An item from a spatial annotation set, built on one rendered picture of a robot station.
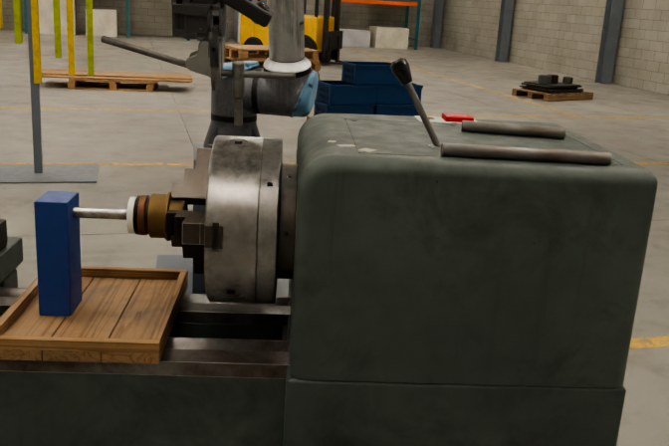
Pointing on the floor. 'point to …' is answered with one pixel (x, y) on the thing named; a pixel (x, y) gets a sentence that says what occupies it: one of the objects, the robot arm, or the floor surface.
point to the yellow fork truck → (326, 36)
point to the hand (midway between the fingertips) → (218, 82)
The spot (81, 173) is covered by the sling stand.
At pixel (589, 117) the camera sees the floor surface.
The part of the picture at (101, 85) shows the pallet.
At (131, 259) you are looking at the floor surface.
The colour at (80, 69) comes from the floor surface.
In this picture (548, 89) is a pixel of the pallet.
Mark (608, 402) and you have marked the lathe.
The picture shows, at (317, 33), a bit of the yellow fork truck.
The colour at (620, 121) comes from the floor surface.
